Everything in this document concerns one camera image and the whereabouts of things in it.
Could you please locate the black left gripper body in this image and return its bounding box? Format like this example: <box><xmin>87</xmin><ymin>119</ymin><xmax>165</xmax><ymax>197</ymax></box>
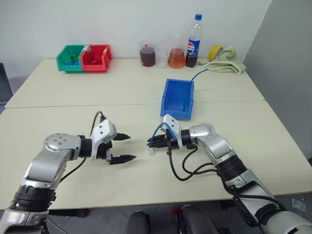
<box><xmin>96</xmin><ymin>139</ymin><xmax>114</xmax><ymax>165</ymax></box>

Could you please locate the small clear empty beaker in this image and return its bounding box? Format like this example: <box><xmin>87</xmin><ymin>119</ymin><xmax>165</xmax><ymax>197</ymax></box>
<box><xmin>156</xmin><ymin>48</ymin><xmax>169</xmax><ymax>69</ymax></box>

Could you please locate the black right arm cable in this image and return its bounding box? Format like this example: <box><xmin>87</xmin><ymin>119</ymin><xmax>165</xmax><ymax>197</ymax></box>
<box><xmin>166</xmin><ymin>143</ymin><xmax>283</xmax><ymax>210</ymax></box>

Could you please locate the yellow tape roll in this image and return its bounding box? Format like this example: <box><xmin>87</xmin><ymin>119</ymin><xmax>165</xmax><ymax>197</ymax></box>
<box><xmin>209</xmin><ymin>44</ymin><xmax>224</xmax><ymax>62</ymax></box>

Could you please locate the flask with orange liquid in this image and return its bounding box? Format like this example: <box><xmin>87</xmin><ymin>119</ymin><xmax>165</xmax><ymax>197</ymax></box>
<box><xmin>167</xmin><ymin>31</ymin><xmax>186</xmax><ymax>69</ymax></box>

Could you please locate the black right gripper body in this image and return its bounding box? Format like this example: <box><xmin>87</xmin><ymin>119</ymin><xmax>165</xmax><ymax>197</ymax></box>
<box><xmin>165</xmin><ymin>128</ymin><xmax>182</xmax><ymax>151</ymax></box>

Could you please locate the light green towel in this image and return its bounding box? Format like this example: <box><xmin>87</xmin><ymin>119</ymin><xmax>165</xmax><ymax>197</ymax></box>
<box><xmin>204</xmin><ymin>46</ymin><xmax>247</xmax><ymax>75</ymax></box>

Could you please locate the red plastic bin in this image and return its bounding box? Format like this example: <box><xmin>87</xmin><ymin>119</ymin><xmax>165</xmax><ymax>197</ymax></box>
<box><xmin>80</xmin><ymin>44</ymin><xmax>113</xmax><ymax>74</ymax></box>

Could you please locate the beaker with dark liquid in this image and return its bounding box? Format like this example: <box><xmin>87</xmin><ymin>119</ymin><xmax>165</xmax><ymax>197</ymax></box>
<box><xmin>139</xmin><ymin>43</ymin><xmax>157</xmax><ymax>67</ymax></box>

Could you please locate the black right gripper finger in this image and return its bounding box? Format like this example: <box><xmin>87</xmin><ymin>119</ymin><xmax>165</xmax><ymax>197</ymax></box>
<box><xmin>148</xmin><ymin>141</ymin><xmax>169</xmax><ymax>149</ymax></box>
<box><xmin>147</xmin><ymin>133</ymin><xmax>169</xmax><ymax>143</ymax></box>

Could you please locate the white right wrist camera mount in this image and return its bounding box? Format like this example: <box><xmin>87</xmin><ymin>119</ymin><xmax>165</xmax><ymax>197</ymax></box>
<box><xmin>162</xmin><ymin>114</ymin><xmax>184</xmax><ymax>149</ymax></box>

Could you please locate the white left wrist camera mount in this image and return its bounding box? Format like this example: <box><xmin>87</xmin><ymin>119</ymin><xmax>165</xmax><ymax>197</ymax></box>
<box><xmin>90</xmin><ymin>118</ymin><xmax>117</xmax><ymax>161</ymax></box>

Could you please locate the dark rounded shape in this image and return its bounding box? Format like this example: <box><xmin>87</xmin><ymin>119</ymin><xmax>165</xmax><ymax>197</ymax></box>
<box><xmin>175</xmin><ymin>204</ymin><xmax>221</xmax><ymax>234</ymax></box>
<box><xmin>123</xmin><ymin>210</ymin><xmax>151</xmax><ymax>234</ymax></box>

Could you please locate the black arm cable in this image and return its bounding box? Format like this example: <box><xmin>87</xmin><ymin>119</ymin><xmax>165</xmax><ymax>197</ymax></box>
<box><xmin>59</xmin><ymin>111</ymin><xmax>108</xmax><ymax>183</ymax></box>
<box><xmin>166</xmin><ymin>143</ymin><xmax>283</xmax><ymax>210</ymax></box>

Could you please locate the green plastic bin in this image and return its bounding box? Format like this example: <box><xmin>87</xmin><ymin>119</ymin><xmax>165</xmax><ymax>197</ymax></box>
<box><xmin>56</xmin><ymin>44</ymin><xmax>86</xmax><ymax>74</ymax></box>

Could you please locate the cola bottle with blue cap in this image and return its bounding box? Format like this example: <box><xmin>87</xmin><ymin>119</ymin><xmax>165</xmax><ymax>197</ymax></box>
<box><xmin>185</xmin><ymin>13</ymin><xmax>203</xmax><ymax>68</ymax></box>

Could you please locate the blue plastic bin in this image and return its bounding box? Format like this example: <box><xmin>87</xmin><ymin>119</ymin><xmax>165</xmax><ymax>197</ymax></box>
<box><xmin>159</xmin><ymin>78</ymin><xmax>196</xmax><ymax>121</ymax></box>

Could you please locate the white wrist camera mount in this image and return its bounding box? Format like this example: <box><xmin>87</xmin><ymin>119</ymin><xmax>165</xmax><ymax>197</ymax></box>
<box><xmin>162</xmin><ymin>114</ymin><xmax>184</xmax><ymax>149</ymax></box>
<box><xmin>90</xmin><ymin>118</ymin><xmax>117</xmax><ymax>161</ymax></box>

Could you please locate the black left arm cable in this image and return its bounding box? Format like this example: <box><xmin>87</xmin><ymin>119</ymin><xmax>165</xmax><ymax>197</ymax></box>
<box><xmin>59</xmin><ymin>111</ymin><xmax>108</xmax><ymax>183</ymax></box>

